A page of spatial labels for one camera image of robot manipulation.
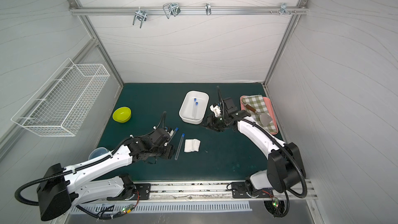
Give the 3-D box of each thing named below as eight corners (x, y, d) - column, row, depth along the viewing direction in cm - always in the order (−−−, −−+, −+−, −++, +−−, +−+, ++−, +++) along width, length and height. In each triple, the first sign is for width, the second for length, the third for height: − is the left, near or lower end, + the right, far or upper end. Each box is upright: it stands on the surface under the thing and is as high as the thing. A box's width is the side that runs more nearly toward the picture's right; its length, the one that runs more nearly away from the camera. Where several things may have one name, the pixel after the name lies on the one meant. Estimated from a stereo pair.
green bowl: (113, 124, 100) (109, 119, 96) (118, 111, 106) (115, 107, 102) (130, 124, 100) (127, 119, 96) (134, 111, 106) (131, 107, 102)
